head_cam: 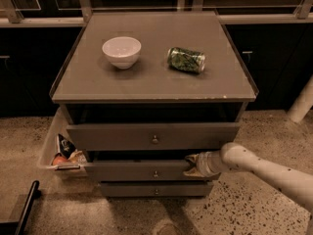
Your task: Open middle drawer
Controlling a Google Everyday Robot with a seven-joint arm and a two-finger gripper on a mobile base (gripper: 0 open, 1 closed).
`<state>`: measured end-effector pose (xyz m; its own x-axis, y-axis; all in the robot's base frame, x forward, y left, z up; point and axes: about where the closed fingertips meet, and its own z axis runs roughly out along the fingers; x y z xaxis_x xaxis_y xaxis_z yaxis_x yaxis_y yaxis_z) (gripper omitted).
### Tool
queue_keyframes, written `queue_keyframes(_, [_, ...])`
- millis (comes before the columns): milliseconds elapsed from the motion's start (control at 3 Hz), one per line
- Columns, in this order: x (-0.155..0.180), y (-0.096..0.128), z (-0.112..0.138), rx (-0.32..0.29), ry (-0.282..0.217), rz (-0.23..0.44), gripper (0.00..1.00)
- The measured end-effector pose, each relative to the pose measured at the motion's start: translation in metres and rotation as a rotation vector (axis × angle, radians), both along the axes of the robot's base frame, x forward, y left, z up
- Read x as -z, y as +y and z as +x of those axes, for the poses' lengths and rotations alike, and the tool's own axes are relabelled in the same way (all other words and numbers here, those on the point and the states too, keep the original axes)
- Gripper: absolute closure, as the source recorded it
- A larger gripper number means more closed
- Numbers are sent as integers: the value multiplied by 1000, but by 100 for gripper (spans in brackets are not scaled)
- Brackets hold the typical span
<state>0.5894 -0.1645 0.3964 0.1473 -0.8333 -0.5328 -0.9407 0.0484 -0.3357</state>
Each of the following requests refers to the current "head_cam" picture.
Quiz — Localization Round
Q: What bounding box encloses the grey bottom drawer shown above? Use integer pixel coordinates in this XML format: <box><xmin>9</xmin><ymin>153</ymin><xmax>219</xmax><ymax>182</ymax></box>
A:
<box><xmin>100</xmin><ymin>181</ymin><xmax>213</xmax><ymax>197</ymax></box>

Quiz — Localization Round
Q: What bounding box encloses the white post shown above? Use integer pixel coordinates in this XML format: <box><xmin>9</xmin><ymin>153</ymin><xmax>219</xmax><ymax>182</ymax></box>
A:
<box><xmin>288</xmin><ymin>75</ymin><xmax>313</xmax><ymax>122</ymax></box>

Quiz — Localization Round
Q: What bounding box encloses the clear plastic bin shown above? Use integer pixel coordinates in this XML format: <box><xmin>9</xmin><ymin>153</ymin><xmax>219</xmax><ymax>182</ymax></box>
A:
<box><xmin>37</xmin><ymin>109</ymin><xmax>87</xmax><ymax>179</ymax></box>

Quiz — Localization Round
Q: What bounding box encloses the green soda can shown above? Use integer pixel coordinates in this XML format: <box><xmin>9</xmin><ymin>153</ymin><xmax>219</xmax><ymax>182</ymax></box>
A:
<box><xmin>167</xmin><ymin>47</ymin><xmax>206</xmax><ymax>74</ymax></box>

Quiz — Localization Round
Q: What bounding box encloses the black bar object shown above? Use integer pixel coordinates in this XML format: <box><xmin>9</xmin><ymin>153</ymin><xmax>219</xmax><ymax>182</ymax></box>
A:
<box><xmin>0</xmin><ymin>180</ymin><xmax>41</xmax><ymax>235</ymax></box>

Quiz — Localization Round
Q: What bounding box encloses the grey drawer cabinet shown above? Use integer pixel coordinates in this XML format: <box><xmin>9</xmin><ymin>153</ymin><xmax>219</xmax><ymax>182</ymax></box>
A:
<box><xmin>49</xmin><ymin>11</ymin><xmax>260</xmax><ymax>199</ymax></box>

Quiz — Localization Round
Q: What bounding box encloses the black chip bag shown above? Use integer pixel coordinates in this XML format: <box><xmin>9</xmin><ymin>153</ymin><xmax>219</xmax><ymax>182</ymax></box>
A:
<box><xmin>57</xmin><ymin>134</ymin><xmax>76</xmax><ymax>159</ymax></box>

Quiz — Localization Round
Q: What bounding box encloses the red apple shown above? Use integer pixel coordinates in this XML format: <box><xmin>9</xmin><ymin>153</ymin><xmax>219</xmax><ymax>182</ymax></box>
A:
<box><xmin>52</xmin><ymin>156</ymin><xmax>68</xmax><ymax>165</ymax></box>

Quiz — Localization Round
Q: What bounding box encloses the metal railing frame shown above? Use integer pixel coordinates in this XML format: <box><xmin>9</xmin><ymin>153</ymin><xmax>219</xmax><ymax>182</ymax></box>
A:
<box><xmin>0</xmin><ymin>0</ymin><xmax>313</xmax><ymax>27</ymax></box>

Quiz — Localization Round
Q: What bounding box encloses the grey top drawer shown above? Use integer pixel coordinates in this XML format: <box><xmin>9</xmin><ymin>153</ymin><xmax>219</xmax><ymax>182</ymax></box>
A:
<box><xmin>67</xmin><ymin>122</ymin><xmax>240</xmax><ymax>151</ymax></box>

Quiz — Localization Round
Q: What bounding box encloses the white ceramic bowl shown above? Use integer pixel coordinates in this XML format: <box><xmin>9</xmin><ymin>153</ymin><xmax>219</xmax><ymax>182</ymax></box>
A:
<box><xmin>102</xmin><ymin>36</ymin><xmax>142</xmax><ymax>70</ymax></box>

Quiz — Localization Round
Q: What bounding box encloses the grey drawer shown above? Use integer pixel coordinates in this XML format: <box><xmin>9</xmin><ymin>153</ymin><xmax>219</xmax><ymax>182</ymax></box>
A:
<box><xmin>85</xmin><ymin>160</ymin><xmax>218</xmax><ymax>182</ymax></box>
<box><xmin>67</xmin><ymin>122</ymin><xmax>240</xmax><ymax>151</ymax></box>
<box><xmin>100</xmin><ymin>181</ymin><xmax>213</xmax><ymax>197</ymax></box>

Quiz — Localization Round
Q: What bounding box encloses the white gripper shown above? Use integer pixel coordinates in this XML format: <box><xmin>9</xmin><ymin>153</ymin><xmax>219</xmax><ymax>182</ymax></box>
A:
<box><xmin>183</xmin><ymin>152</ymin><xmax>216</xmax><ymax>177</ymax></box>

